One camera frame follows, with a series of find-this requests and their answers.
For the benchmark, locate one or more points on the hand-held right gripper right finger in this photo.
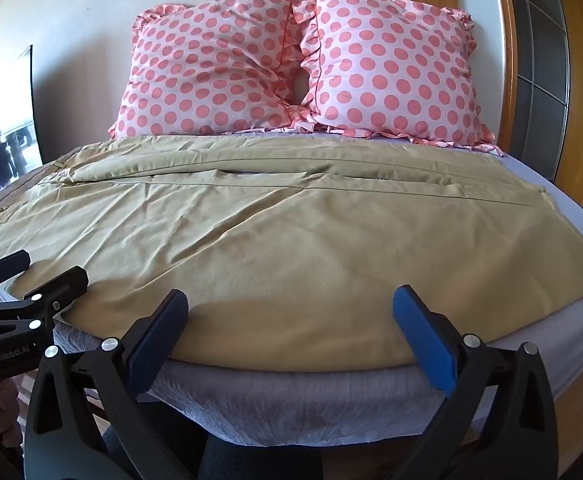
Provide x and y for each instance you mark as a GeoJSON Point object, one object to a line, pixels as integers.
{"type": "Point", "coordinates": [424, 345]}

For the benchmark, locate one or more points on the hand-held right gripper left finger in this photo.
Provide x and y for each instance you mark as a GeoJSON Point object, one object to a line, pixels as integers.
{"type": "Point", "coordinates": [154, 345]}

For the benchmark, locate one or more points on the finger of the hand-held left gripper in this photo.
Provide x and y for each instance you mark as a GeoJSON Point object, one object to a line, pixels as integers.
{"type": "Point", "coordinates": [6, 264]}
{"type": "Point", "coordinates": [64, 284]}

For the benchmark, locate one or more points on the tan bed cover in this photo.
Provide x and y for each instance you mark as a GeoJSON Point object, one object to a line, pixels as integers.
{"type": "Point", "coordinates": [271, 240]}

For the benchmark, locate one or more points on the person's left hand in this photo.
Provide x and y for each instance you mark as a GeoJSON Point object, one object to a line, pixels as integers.
{"type": "Point", "coordinates": [7, 402]}

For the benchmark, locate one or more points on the bed with lavender sheet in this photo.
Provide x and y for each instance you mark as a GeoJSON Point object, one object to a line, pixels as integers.
{"type": "Point", "coordinates": [271, 402]}

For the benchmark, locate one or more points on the pink polka dot pillow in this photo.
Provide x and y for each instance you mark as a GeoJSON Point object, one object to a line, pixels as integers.
{"type": "Point", "coordinates": [201, 70]}
{"type": "Point", "coordinates": [391, 65]}

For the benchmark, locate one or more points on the dark glass panel door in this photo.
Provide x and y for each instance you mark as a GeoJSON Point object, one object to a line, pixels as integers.
{"type": "Point", "coordinates": [541, 60]}

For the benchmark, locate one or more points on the wall poster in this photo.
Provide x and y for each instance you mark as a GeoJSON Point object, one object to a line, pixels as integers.
{"type": "Point", "coordinates": [6, 135]}

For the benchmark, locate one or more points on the wooden door frame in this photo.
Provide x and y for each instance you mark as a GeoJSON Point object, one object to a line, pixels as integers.
{"type": "Point", "coordinates": [579, 85]}

